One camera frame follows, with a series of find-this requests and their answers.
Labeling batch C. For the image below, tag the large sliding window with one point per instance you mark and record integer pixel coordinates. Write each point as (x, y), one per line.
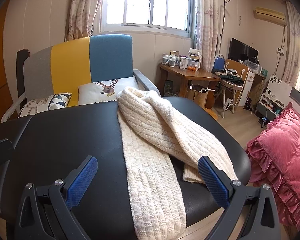
(145, 2)

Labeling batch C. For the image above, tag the white metal rail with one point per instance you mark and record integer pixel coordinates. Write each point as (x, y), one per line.
(11, 110)

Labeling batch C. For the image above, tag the cream knitted sweater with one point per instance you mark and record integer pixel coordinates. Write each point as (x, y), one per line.
(150, 170)

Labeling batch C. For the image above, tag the brown wooden table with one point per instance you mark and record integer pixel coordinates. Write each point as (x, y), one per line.
(197, 75)

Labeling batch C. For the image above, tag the oranges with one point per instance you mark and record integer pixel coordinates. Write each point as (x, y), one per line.
(192, 68)

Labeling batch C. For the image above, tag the patterned beige curtain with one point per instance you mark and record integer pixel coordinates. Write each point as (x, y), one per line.
(207, 17)
(293, 42)
(82, 10)

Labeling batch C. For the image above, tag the pink ruffled quilt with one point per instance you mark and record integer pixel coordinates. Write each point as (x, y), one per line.
(285, 150)

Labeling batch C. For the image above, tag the metal chair with clothes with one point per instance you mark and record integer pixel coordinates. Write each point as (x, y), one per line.
(231, 86)

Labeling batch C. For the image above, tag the white shelf unit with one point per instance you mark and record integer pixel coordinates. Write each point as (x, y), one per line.
(282, 90)

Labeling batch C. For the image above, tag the group of jars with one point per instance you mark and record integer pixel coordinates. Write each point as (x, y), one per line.
(171, 60)

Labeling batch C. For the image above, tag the small black gadget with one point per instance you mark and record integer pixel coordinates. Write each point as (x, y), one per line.
(263, 122)

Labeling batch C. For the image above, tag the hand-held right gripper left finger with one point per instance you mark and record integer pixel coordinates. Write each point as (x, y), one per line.
(81, 182)

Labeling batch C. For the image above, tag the white deer print cushion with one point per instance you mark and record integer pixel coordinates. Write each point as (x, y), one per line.
(95, 92)

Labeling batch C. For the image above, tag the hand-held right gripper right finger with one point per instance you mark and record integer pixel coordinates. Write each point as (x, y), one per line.
(211, 182)

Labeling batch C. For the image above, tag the metal hanging pole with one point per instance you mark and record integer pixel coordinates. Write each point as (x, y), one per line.
(220, 30)

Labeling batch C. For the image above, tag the geometric print cushion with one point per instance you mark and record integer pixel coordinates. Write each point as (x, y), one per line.
(45, 103)

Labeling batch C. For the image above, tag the black upright board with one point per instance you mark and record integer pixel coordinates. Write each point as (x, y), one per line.
(22, 75)

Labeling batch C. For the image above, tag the wall air conditioner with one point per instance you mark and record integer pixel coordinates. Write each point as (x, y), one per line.
(270, 15)

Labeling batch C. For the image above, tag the brown paper bag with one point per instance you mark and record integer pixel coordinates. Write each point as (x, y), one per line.
(197, 95)

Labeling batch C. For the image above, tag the grey yellow blue sofa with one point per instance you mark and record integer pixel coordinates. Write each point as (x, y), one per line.
(70, 65)

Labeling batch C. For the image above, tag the white power strip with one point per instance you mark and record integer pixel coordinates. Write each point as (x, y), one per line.
(227, 104)

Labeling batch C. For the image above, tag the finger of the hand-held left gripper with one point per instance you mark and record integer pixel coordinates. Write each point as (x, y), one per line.
(1, 153)

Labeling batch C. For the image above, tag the black flat television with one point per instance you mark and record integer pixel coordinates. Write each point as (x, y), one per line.
(240, 48)

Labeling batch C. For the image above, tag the white wall switch box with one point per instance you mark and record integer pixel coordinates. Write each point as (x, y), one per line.
(280, 50)

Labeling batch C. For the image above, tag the wooden door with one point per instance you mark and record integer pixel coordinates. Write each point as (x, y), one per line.
(1, 67)

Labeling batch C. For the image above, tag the blue folding chair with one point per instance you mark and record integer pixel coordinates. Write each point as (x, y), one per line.
(218, 62)

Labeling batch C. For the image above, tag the stack of white boxes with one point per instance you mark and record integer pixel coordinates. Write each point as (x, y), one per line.
(195, 57)

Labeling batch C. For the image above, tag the dark clothes pile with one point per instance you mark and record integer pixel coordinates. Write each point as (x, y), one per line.
(227, 76)

